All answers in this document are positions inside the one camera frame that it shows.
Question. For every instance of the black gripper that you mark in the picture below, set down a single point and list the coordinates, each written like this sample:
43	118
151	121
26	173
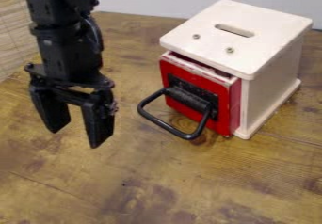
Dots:
68	74

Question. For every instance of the red drawer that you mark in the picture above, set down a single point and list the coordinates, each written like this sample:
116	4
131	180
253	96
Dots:
202	85

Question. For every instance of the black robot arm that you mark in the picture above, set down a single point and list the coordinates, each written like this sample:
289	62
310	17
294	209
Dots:
60	12

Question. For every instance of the white wooden drawer box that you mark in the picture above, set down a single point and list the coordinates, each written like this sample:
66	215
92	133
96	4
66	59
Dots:
253	43

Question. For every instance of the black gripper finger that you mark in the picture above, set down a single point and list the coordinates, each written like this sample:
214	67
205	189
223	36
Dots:
99	110

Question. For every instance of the black metal drawer handle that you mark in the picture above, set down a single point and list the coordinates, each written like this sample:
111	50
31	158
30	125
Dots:
190	100

